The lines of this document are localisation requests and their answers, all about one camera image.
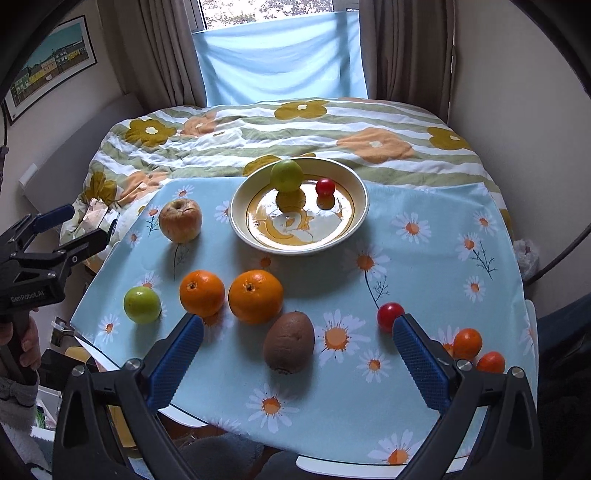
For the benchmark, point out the green lime in bowl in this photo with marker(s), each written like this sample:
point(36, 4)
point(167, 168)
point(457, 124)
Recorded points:
point(286, 175)

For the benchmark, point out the small red tomato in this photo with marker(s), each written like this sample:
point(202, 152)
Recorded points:
point(325, 186)

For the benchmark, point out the orange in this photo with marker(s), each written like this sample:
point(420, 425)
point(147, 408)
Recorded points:
point(202, 293)
point(256, 297)

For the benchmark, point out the green lime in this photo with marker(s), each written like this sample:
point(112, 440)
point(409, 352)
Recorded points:
point(286, 175)
point(141, 304)

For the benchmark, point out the small mandarin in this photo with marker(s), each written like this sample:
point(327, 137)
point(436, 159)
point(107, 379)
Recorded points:
point(467, 344)
point(491, 362)

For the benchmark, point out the light blue window cloth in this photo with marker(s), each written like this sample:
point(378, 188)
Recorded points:
point(277, 64)

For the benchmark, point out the window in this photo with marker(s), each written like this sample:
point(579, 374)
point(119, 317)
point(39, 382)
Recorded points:
point(240, 11)

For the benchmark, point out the cream ceramic bowl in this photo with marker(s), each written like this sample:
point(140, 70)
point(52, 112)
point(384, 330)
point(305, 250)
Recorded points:
point(295, 226)

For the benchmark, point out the striped floral blanket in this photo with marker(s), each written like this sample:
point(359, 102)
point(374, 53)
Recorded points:
point(277, 134)

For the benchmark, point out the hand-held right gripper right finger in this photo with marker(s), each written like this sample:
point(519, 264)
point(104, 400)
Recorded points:
point(420, 364)

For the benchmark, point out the wrinkled brown apple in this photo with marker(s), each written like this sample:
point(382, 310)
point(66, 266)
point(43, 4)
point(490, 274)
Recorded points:
point(180, 220)

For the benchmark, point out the dark blue cloth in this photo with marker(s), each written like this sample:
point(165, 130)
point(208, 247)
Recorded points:
point(563, 332)

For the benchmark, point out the crumpled printed wrapper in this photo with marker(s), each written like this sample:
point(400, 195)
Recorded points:
point(94, 214)

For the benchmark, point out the light blue daisy tablecloth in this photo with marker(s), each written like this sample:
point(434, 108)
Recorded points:
point(415, 267)

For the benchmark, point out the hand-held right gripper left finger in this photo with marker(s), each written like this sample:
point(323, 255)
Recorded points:
point(180, 355)

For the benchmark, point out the brown kiwi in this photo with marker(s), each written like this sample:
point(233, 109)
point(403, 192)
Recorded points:
point(289, 342)

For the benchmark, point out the beige curtain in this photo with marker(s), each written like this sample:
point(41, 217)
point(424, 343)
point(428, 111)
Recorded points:
point(152, 50)
point(406, 50)

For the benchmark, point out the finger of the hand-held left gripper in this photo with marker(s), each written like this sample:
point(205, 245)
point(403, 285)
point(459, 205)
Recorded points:
point(53, 217)
point(85, 244)

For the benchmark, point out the framed wall poster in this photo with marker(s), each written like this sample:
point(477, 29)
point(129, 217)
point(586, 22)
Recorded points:
point(51, 64)

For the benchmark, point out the white plastic bag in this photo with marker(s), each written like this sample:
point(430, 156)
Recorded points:
point(526, 256)

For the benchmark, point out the person's left hand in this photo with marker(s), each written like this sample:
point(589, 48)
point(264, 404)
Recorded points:
point(27, 344)

